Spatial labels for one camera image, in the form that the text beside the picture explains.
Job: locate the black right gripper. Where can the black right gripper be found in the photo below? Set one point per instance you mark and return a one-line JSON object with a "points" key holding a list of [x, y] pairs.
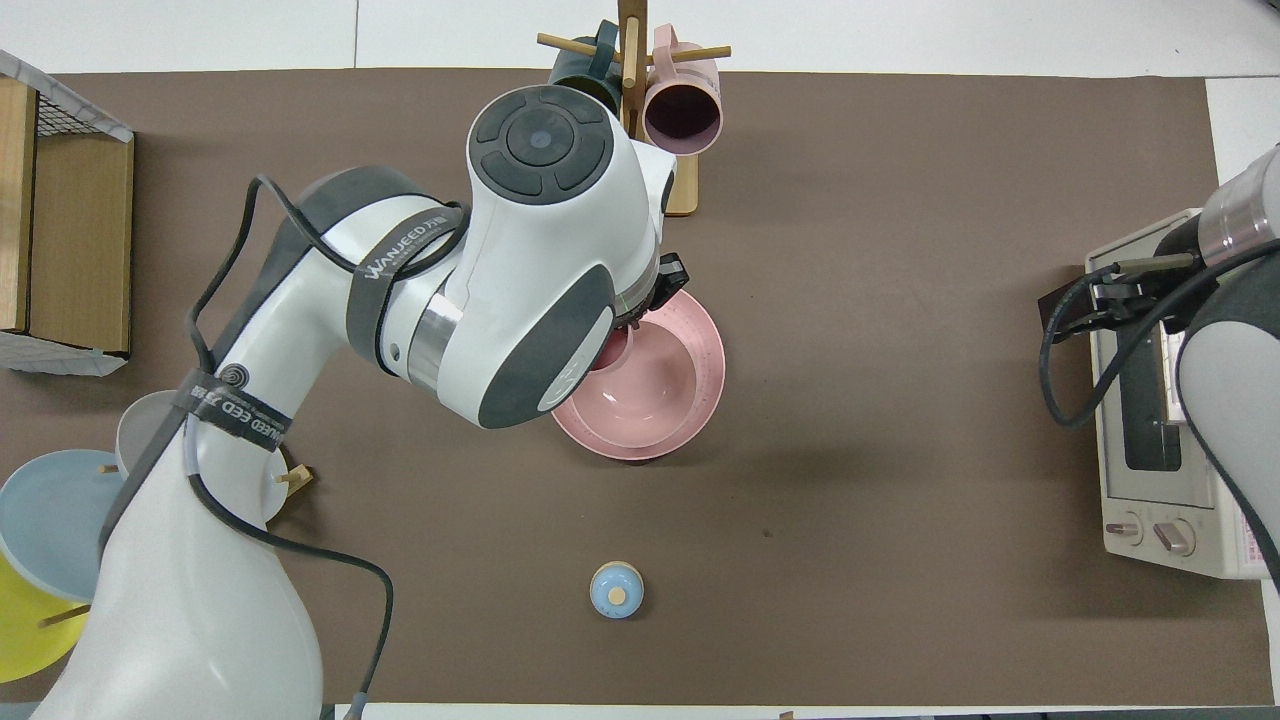
{"points": [[1180, 248]]}

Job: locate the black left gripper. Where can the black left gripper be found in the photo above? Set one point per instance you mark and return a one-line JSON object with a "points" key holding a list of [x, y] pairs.
{"points": [[672, 275]]}

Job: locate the pink cup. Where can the pink cup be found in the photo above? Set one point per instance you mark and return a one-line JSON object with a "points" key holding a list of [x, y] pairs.
{"points": [[614, 352]]}

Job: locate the pink bowl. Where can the pink bowl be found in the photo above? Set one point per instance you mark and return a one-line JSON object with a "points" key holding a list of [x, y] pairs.
{"points": [[655, 390]]}

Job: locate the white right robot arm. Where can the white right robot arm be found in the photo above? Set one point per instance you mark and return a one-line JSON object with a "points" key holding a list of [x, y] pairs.
{"points": [[1230, 380]]}

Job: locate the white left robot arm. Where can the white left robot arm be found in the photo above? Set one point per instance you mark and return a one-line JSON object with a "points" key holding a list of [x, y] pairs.
{"points": [[540, 250]]}

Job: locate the pink plate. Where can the pink plate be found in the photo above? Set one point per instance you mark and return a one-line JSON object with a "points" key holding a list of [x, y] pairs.
{"points": [[712, 375]]}

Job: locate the pink mug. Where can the pink mug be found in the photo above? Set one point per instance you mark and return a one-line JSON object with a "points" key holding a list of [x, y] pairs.
{"points": [[685, 115]]}

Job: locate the white toaster oven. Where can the white toaster oven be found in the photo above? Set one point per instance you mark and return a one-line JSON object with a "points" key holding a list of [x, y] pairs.
{"points": [[1140, 500]]}

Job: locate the brown table mat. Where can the brown table mat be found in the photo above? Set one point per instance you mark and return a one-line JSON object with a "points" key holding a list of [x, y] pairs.
{"points": [[900, 450]]}

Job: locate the dark teal mug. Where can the dark teal mug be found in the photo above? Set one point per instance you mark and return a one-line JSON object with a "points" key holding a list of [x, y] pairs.
{"points": [[585, 75]]}

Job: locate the wooden mug tree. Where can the wooden mug tree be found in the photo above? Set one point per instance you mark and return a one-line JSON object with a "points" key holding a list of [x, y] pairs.
{"points": [[630, 60]]}

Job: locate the grey plate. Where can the grey plate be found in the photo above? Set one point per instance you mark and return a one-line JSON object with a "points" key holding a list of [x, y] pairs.
{"points": [[140, 425]]}

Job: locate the light blue plate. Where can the light blue plate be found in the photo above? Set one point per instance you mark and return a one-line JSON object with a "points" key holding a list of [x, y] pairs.
{"points": [[50, 520]]}

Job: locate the yellow plate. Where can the yellow plate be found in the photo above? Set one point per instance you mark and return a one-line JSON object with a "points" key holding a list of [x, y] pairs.
{"points": [[25, 640]]}

